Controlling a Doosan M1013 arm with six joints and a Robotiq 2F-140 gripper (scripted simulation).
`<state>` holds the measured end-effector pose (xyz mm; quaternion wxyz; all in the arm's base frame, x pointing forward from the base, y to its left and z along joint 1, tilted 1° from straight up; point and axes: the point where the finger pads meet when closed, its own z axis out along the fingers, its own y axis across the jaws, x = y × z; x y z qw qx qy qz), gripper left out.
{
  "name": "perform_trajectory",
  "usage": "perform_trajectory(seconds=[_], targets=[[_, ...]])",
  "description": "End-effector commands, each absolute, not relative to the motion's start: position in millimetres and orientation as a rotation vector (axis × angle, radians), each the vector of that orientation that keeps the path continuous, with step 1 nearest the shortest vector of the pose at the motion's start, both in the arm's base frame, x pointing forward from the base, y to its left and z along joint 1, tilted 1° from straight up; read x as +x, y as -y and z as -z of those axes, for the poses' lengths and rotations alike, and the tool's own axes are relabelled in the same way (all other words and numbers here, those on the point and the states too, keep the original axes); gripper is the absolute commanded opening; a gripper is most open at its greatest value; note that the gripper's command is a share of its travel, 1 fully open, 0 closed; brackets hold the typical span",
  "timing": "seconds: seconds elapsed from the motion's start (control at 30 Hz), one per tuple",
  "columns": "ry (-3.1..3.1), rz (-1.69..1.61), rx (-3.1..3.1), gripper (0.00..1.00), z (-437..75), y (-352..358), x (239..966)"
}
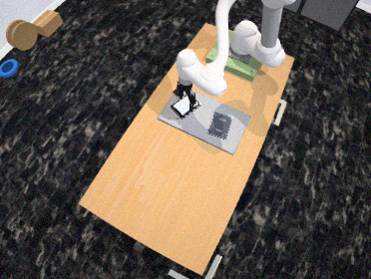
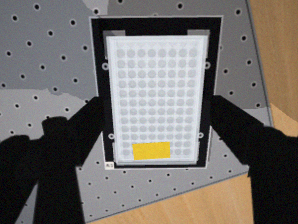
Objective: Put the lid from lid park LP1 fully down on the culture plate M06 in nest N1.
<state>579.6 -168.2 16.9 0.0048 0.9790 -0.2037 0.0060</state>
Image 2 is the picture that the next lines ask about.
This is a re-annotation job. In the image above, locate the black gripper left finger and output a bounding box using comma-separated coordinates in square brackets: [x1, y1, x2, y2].
[0, 96, 106, 224]

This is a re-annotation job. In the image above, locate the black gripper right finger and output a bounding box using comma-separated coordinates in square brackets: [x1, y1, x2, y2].
[209, 95, 298, 224]

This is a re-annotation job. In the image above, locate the black rectangular plate nest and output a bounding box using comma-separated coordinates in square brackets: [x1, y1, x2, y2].
[89, 15, 224, 170]

